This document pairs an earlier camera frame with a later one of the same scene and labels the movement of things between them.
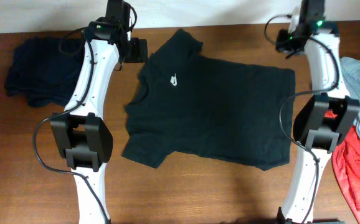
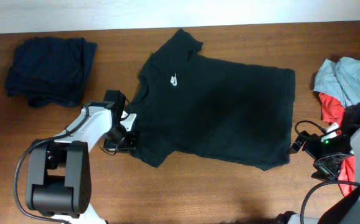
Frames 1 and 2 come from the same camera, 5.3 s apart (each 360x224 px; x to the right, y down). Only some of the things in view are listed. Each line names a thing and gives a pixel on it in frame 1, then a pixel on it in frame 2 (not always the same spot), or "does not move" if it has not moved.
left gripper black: (138, 51) → (131, 145)
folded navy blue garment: (45, 71) does not move
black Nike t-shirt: (184, 105) does not move
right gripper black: (283, 35) → (309, 147)
